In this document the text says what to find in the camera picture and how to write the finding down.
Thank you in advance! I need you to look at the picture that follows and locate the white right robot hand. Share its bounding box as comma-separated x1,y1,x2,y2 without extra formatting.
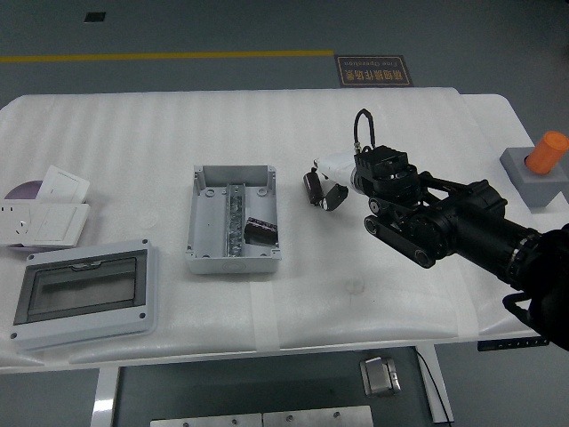
309,150,357,212

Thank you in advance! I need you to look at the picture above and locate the black cylindrical battery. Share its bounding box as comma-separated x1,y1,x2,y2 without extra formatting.
302,172,325,206
243,216,279,246

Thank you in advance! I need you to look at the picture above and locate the open grey junction box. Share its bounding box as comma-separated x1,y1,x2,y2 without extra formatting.
185,164,283,276

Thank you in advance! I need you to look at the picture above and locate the white foam mat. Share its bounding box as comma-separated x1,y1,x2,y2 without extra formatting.
0,86,568,368

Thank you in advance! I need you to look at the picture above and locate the black floor sign orange text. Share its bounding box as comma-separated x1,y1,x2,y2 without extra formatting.
333,54,415,89

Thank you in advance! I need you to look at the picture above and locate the grey block holder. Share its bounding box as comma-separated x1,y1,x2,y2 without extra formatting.
500,146,569,209

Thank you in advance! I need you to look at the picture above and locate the orange cylinder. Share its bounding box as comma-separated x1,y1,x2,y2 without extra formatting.
526,130,569,175

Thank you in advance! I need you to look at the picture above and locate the silver metal pedal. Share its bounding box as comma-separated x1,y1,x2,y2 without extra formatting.
358,356,404,398

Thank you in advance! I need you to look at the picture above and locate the black table control panel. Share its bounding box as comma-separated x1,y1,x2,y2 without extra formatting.
477,336,550,352

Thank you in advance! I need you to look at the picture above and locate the white table leg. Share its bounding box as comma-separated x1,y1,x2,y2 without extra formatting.
415,344,455,423
91,367,121,427

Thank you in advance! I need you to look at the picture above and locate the grey metal plate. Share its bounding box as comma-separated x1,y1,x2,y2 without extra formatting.
149,412,263,427

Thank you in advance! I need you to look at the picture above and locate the purple disc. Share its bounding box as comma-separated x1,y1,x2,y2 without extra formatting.
3,179,45,253

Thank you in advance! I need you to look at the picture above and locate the perforated metal mounting rail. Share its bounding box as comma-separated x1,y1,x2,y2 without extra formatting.
225,181,247,258

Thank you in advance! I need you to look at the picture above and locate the white tilted switch panel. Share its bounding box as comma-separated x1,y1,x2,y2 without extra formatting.
36,165,92,205

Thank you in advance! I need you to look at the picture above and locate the white flat switch panel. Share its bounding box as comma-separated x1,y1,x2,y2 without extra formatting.
27,202,92,248

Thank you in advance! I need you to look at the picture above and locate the grey enclosure with tinted window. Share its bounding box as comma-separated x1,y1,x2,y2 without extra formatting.
9,238,160,352

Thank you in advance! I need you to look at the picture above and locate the white wall socket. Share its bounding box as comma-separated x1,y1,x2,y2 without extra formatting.
0,199,44,246

